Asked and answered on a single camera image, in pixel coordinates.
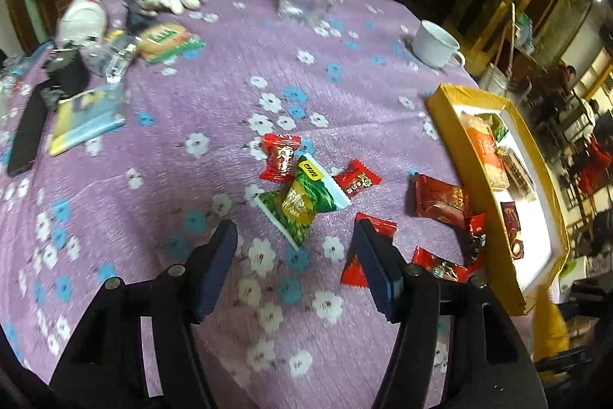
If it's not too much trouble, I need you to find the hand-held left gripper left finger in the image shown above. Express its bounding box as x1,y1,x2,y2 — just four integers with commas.
50,218,239,409

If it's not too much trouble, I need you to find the green white snack packet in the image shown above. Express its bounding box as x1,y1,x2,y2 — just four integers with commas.
287,155,352,213

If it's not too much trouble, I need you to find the dark red snack packet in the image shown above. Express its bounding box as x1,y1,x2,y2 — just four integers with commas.
413,173,472,230

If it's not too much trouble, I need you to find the black phone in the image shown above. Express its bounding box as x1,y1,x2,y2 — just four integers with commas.
6,93,51,177

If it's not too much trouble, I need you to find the white enamel cup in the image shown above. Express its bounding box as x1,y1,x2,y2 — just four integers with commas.
413,20,466,69

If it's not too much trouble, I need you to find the red candy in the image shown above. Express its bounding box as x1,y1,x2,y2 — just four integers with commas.
464,212,488,268
332,160,384,199
413,246,480,283
341,212,398,287
260,133,302,183

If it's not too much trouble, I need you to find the clear plastic bag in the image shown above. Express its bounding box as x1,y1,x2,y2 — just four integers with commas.
81,30,139,79

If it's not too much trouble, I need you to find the yellow cardboard box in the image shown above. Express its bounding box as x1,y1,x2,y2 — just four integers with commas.
426,84,570,316

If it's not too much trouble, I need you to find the cracker packet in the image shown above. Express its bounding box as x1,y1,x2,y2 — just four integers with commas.
460,111,511,192

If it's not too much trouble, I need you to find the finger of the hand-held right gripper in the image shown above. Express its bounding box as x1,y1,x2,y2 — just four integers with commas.
533,348,598,385

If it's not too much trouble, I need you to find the brown snack bar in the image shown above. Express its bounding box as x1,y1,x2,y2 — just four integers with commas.
495,145,537,203

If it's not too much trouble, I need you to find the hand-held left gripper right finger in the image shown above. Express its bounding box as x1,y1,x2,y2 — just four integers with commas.
353,217,549,409

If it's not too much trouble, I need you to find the yellow blue tissue packet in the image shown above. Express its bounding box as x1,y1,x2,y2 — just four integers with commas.
48,85,128,157

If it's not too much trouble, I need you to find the purple floral tablecloth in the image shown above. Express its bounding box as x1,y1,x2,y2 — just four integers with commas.
0,0,556,409

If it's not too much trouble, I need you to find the white bucket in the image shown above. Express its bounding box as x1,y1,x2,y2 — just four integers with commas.
479,63,511,96

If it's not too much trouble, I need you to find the green biscuit packet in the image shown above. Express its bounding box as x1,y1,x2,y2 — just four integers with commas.
136,22,207,65

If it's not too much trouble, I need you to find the dark brown snack packet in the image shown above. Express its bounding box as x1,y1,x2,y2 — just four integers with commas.
500,200,525,260

